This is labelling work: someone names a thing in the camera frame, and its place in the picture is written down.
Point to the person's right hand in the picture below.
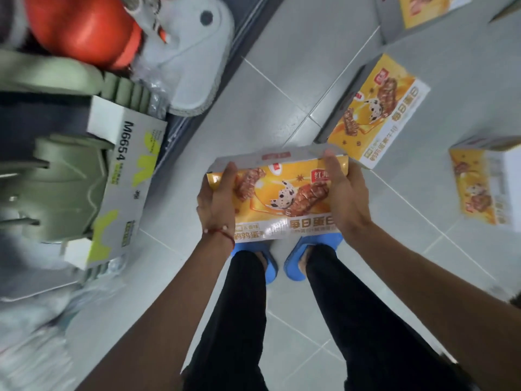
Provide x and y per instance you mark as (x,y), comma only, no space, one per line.
(350,203)

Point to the person's left hand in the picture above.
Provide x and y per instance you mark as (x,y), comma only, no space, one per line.
(215,203)

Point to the white yellow snack box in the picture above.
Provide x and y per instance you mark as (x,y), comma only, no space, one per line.
(281,183)

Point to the group of yellow boxes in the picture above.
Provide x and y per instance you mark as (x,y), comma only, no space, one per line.
(378,113)

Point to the person's left forearm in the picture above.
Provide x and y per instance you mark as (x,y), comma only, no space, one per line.
(154,321)

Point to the person's right forearm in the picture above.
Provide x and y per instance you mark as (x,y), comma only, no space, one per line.
(447,305)

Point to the blue rubber slipper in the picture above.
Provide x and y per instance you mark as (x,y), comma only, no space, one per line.
(270,268)
(293,264)

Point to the black trousers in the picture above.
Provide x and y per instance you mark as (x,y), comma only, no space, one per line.
(236,321)

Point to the white round mop pad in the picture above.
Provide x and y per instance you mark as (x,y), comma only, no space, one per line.
(195,69)

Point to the green white mop set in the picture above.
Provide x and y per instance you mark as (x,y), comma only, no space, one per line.
(65,187)

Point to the orange mop part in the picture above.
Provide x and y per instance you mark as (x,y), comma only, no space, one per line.
(81,28)

